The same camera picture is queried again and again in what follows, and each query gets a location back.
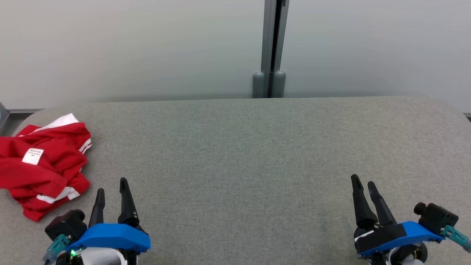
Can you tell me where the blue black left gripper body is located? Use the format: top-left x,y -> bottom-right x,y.
66,223 -> 150,265

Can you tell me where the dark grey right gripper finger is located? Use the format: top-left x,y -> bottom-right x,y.
367,181 -> 398,226
351,174 -> 379,229

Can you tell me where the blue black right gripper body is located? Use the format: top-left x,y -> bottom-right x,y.
353,221 -> 446,265

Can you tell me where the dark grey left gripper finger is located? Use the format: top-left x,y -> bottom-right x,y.
88,188 -> 105,227
118,178 -> 140,227

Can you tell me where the red white jersey shirt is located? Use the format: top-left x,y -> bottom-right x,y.
0,113 -> 92,192

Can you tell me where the left camera cable teal plug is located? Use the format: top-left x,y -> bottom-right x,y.
43,234 -> 71,264

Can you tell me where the camera cable teal plug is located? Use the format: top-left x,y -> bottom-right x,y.
43,234 -> 71,264
441,225 -> 471,253

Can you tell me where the right camera cable teal plug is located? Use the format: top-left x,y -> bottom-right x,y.
441,225 -> 471,253

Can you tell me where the grey partition post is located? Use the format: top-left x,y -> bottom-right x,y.
252,0 -> 290,99

